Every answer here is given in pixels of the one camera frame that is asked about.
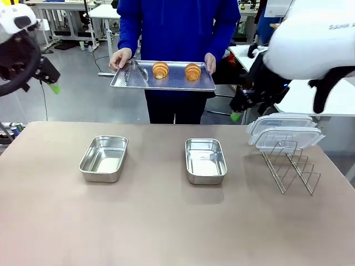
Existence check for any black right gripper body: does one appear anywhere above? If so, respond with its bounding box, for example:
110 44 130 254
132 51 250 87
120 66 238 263
229 54 291 112

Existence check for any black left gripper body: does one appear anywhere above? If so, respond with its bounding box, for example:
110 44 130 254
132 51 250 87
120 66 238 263
34 57 61 84

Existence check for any clear plastic clip lid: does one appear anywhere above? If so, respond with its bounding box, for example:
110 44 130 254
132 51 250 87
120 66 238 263
248 126 326 152
247 112 317 136

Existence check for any golden croissant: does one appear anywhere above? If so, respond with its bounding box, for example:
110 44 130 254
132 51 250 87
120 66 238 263
184 63 202 82
152 61 170 80

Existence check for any perforated metal baking tray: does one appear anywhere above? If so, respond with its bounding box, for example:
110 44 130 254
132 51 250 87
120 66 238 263
110 60 217 93

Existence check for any person's right forearm blue sleeve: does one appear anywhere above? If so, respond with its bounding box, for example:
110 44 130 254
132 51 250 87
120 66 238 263
116 13 143 56

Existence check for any person's left forearm blue sleeve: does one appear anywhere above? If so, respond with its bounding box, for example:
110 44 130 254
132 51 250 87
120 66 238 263
212 16 242 61

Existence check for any person's left hand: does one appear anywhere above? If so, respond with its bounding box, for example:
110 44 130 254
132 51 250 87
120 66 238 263
204 52 217 76

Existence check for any person's right hand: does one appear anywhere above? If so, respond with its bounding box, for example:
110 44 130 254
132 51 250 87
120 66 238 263
109 47 133 73

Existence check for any rectangular steel container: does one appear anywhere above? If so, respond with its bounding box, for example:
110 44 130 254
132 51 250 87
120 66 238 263
185 137 228 186
78 135 129 183

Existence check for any blue background board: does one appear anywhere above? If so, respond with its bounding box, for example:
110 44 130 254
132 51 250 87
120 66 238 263
255 0 285 45

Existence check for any cluttered side cart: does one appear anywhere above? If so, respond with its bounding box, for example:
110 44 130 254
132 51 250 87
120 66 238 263
0 121 26 145

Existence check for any white background desk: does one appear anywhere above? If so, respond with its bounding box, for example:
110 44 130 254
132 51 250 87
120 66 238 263
88 3 123 78

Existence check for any person in blue hoodie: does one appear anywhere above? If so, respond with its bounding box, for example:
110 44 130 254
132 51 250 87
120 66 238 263
116 0 242 125

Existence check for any thin black floor cable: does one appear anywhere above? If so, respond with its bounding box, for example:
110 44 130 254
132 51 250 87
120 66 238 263
39 79 49 122

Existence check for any black left arm cable bundle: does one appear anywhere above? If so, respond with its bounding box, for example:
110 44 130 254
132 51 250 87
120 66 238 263
0 29 43 98

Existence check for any black right arm cable sleeve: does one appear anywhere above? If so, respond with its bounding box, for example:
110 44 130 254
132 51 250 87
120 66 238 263
307 65 355 115

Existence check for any white workbench with frame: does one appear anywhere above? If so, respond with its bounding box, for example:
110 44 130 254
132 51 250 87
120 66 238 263
26 0 97 52

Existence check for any metal wire rack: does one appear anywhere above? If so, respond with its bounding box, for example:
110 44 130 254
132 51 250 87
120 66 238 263
260 140 322 197

